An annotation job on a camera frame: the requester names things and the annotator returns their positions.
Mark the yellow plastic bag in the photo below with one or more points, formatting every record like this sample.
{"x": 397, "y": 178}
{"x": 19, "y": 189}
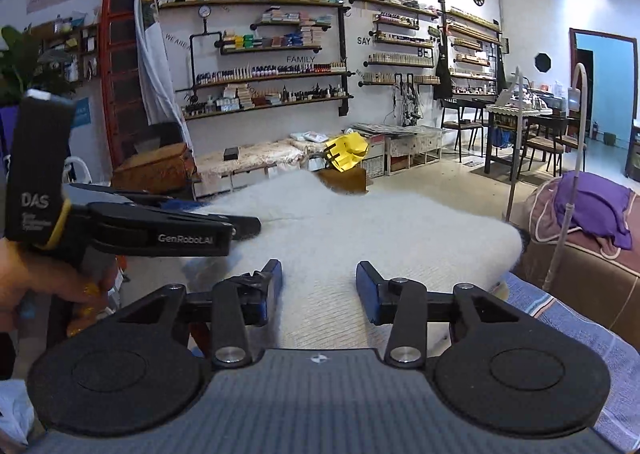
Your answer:
{"x": 346, "y": 151}

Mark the white fuzzy sweater black collar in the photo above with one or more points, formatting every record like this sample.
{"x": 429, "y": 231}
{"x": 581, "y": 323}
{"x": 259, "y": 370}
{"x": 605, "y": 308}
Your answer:
{"x": 320, "y": 236}

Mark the blue plaid bed sheet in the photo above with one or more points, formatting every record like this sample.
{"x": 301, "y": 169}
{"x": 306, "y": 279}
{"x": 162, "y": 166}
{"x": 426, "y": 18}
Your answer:
{"x": 619, "y": 420}

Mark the black metal table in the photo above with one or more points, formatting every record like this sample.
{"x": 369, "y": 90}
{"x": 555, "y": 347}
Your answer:
{"x": 512, "y": 141}

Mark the red ladder rack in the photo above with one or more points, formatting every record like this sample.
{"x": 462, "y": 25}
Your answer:
{"x": 123, "y": 110}

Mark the low bench with lace cover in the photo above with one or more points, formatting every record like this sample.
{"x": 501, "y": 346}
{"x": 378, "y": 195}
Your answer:
{"x": 390, "y": 149}

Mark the blue door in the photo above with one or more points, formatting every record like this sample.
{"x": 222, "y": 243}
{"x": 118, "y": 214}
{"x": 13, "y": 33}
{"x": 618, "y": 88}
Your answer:
{"x": 612, "y": 64}

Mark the mauve bed mattress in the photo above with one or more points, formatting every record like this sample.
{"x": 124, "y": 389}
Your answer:
{"x": 594, "y": 277}

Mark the wall shelves with products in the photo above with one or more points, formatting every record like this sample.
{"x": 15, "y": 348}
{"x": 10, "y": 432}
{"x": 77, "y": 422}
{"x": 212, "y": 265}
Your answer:
{"x": 251, "y": 55}

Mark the brown wooden box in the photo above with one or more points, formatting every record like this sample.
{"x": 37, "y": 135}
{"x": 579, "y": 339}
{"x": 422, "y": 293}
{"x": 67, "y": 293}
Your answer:
{"x": 353, "y": 181}

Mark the purple cloth on bed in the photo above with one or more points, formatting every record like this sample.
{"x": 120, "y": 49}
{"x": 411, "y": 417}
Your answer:
{"x": 600, "y": 206}

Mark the left hand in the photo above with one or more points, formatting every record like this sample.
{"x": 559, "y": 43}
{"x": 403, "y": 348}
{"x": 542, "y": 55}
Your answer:
{"x": 22, "y": 271}

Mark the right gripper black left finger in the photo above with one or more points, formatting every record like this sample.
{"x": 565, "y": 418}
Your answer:
{"x": 144, "y": 365}

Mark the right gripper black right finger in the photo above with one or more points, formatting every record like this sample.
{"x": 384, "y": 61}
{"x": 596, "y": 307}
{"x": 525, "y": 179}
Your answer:
{"x": 491, "y": 364}

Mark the green potted plant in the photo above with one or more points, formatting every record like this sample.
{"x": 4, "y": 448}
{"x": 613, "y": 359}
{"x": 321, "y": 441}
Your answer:
{"x": 25, "y": 65}

